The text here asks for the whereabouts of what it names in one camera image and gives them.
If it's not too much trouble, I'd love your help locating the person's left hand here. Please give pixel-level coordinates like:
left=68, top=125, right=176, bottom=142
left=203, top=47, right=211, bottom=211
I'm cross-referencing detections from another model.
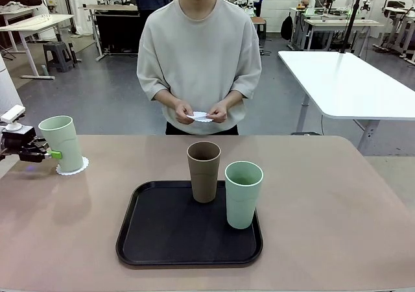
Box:
left=207, top=103, right=230, bottom=124

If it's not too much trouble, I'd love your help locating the black backpack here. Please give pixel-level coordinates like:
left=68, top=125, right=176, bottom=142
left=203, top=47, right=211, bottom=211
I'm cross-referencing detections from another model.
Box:
left=280, top=12, right=294, bottom=41

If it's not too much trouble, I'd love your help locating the person in beige shirt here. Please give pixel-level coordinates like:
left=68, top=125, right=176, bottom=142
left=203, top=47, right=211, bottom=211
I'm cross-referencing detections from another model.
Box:
left=136, top=0, right=263, bottom=136

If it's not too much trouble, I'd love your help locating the grey plastic step stool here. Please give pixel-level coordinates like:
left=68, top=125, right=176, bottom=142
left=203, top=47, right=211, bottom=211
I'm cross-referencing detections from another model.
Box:
left=42, top=41, right=77, bottom=73

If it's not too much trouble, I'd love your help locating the desk with black panel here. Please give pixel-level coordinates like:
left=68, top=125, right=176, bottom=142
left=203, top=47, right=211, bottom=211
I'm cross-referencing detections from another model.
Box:
left=79, top=3, right=141, bottom=62

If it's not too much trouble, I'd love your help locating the person's right forearm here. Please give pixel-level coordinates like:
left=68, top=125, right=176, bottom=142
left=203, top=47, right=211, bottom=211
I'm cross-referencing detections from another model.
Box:
left=151, top=89, right=181, bottom=108

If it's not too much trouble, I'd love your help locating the black tripod pole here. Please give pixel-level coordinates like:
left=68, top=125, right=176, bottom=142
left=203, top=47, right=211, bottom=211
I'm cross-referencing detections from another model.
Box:
left=338, top=0, right=364, bottom=55

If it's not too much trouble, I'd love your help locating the large white table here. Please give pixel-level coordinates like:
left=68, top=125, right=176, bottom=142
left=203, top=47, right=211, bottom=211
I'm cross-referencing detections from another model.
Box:
left=278, top=50, right=415, bottom=157

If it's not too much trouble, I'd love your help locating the black plastic tray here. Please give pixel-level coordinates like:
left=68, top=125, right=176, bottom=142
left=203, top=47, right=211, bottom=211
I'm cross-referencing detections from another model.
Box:
left=115, top=180, right=264, bottom=269

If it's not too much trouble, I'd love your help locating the small wooden stool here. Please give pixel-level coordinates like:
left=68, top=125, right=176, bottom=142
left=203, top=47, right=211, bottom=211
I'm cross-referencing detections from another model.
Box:
left=251, top=16, right=268, bottom=40

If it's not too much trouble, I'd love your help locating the person's right hand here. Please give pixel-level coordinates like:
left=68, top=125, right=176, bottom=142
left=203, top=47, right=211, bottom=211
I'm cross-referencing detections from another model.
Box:
left=174, top=99, right=195, bottom=125

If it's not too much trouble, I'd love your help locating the tall brown plastic cup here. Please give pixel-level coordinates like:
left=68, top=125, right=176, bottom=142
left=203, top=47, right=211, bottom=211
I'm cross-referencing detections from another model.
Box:
left=187, top=141, right=222, bottom=204

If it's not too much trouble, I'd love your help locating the person's left forearm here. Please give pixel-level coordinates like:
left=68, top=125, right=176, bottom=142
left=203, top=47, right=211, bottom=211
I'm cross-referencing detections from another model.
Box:
left=222, top=90, right=244, bottom=108

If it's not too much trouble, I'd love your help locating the white desk with metal legs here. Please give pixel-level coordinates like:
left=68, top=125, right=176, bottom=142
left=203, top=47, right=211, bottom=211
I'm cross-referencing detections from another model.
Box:
left=303, top=18, right=385, bottom=51
left=0, top=14, right=76, bottom=80

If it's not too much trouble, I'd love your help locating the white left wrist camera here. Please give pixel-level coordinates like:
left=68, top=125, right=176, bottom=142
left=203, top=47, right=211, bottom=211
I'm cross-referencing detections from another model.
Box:
left=0, top=107, right=27, bottom=131

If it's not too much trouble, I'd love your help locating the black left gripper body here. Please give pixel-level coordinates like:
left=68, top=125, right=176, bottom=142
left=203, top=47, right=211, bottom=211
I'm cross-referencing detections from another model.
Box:
left=0, top=126, right=38, bottom=158

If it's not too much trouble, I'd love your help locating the tall green plastic cup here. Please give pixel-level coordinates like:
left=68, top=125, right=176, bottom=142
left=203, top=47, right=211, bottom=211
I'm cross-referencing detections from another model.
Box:
left=224, top=161, right=264, bottom=230
left=38, top=115, right=84, bottom=174

